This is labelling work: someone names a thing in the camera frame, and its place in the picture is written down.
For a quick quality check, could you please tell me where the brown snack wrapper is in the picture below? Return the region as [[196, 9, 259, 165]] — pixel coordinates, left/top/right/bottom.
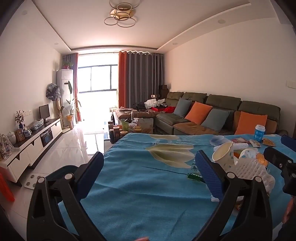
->
[[262, 138, 276, 147]]

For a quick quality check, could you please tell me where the white paper cup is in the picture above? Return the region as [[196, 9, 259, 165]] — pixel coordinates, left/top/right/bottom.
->
[[239, 148, 259, 159], [212, 142, 235, 171]]

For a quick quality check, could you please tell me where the white foam fruit net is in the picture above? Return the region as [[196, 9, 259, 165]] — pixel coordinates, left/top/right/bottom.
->
[[226, 158, 275, 194]]

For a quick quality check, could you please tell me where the clear green printed wrapper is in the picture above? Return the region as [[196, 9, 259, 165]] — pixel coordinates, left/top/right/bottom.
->
[[187, 173, 204, 183]]

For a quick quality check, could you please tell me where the person right hand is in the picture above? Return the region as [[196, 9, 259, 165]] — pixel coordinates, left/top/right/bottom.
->
[[282, 197, 295, 224]]

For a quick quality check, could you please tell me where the white cracker packet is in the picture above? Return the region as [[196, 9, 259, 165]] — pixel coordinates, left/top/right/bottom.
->
[[249, 140, 261, 148]]

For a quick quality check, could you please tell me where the blue lidded coffee cup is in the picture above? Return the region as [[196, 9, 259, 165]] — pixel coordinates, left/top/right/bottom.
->
[[254, 125, 265, 143]]

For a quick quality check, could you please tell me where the red snack packet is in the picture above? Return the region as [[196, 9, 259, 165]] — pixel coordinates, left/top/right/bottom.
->
[[231, 137, 249, 144]]

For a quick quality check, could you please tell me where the orange cushion near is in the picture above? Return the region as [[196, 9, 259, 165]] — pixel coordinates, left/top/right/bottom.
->
[[233, 111, 267, 135]]

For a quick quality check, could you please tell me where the orange cushion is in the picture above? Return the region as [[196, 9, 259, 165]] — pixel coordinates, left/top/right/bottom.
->
[[185, 102, 213, 125], [233, 111, 267, 135]]

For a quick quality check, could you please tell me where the white bathroom scale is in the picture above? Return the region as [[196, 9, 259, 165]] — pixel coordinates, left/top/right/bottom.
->
[[23, 173, 42, 190]]

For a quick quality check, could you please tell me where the orange plastic bag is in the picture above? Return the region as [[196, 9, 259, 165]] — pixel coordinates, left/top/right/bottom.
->
[[0, 174, 15, 202]]

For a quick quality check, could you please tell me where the white tv cabinet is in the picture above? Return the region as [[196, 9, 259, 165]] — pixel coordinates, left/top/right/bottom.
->
[[1, 118, 62, 185]]

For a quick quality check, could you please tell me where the grey blue cushion near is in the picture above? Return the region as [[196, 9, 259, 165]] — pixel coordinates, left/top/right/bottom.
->
[[201, 108, 230, 132]]

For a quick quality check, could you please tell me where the grey blue cushion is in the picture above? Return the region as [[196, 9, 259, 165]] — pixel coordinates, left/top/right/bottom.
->
[[201, 108, 230, 132], [173, 98, 192, 118]]

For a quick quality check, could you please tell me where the orange cushion far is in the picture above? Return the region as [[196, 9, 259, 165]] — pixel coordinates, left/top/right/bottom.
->
[[185, 102, 213, 125]]

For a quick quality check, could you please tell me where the potted tall leaf plant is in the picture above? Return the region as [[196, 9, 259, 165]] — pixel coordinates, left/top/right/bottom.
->
[[61, 81, 81, 130]]

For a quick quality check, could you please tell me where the blue floral tablecloth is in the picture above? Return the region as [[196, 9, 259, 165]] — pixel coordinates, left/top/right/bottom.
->
[[58, 132, 296, 241]]

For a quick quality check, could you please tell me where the green sectional sofa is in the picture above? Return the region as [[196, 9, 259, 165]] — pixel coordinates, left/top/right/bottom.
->
[[154, 92, 288, 136]]

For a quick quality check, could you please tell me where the dark glass coffee table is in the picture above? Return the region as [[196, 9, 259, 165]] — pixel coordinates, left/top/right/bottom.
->
[[108, 109, 154, 144]]

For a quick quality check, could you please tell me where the small black monitor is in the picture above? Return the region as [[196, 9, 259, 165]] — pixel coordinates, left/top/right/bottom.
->
[[39, 104, 50, 123]]

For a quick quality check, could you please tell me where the grey blue cushion far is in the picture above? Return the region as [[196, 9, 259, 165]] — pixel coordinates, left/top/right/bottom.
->
[[173, 98, 192, 118]]

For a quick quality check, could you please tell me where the covered standing fan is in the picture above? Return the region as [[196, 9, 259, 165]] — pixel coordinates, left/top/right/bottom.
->
[[46, 83, 61, 101]]

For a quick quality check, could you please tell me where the white standing air conditioner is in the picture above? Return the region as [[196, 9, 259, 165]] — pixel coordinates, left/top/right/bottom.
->
[[56, 69, 75, 128]]

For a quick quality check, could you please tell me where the orange and grey curtain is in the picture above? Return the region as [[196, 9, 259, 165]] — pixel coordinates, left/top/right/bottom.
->
[[118, 51, 165, 108]]

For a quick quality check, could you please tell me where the window with dark frame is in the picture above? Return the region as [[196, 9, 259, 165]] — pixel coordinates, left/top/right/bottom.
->
[[77, 65, 118, 93]]

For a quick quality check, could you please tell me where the gold ring ceiling lamp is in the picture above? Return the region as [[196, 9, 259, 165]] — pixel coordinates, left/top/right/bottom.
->
[[104, 1, 142, 28]]

